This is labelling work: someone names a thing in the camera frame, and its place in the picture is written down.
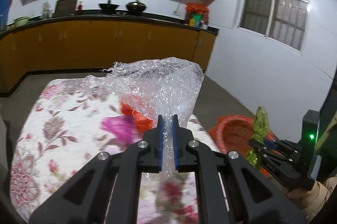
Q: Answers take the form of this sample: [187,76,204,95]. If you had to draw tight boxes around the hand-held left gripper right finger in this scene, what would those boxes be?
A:
[172,115,307,224]

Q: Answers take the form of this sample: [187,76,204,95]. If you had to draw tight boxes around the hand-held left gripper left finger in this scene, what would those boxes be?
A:
[28,115,165,224]

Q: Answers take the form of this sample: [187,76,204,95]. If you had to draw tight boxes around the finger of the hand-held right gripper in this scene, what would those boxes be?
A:
[249,139,315,191]
[263,138,302,158]

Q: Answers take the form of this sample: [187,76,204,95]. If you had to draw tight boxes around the light green plastic bag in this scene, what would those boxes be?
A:
[246,106,270,169]

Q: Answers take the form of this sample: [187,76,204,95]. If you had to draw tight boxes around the red plastic basket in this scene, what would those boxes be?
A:
[208,115,277,179]

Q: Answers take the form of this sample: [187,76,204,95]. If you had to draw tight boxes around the clear bubble wrap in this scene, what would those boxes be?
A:
[84,57,205,177]

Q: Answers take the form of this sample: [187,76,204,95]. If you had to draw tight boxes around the person's right forearm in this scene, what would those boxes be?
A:
[300,178,334,222]

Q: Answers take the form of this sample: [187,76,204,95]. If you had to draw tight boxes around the person's right hand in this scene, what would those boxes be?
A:
[286,184,316,202]

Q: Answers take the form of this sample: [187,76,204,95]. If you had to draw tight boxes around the pink plastic bag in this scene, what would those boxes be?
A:
[101,116,139,145]

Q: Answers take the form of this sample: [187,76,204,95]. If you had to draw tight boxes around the floral tablecloth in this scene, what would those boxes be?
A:
[9,78,224,224]

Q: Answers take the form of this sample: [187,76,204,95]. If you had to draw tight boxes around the black kitchen countertop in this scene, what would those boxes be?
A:
[0,13,219,36]

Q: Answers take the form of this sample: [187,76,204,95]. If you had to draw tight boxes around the wooden base cabinets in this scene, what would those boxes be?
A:
[0,20,218,94]

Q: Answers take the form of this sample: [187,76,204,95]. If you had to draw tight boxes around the red bag over containers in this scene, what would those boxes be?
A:
[186,3,210,27]

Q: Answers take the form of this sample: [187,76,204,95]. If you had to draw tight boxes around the black wok with lid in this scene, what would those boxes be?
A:
[125,0,146,13]

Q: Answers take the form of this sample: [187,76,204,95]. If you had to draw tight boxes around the barred window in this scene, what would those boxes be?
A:
[237,0,308,52]

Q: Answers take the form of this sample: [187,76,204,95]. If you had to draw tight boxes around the wooden cutting board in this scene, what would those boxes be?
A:
[54,0,79,16]

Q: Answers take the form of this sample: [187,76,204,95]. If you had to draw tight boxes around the green basin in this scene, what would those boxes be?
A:
[14,16,29,27]

